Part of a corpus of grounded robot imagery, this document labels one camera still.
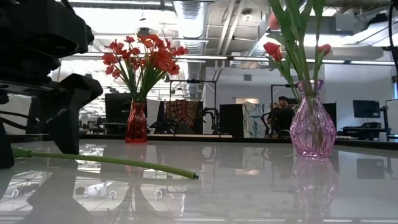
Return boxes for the black partition panel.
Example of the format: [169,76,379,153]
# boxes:
[219,104,244,138]

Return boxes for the black metal frame rig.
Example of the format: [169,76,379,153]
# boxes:
[169,79,218,134]

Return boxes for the blue white patterned cloth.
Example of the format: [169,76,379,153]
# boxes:
[242,101,271,139]

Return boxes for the pink ribbed glass vase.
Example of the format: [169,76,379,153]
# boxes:
[289,79,338,158]

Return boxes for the person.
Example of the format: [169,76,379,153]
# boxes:
[266,95,296,138]

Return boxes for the red blossom spray green stems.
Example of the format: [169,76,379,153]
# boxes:
[161,45,190,82]
[136,33,175,103]
[101,35,141,103]

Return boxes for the red glass vase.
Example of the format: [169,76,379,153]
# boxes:
[124,101,149,144]

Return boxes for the white panel on stand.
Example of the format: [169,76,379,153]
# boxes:
[385,98,398,136]

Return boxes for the silver ventilation duct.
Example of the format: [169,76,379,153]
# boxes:
[172,0,208,100]

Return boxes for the black computer monitor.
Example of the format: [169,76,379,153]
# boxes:
[353,100,382,119]
[104,92,133,124]

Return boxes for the orange mandala tapestry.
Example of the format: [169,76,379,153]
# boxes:
[165,100,200,133]

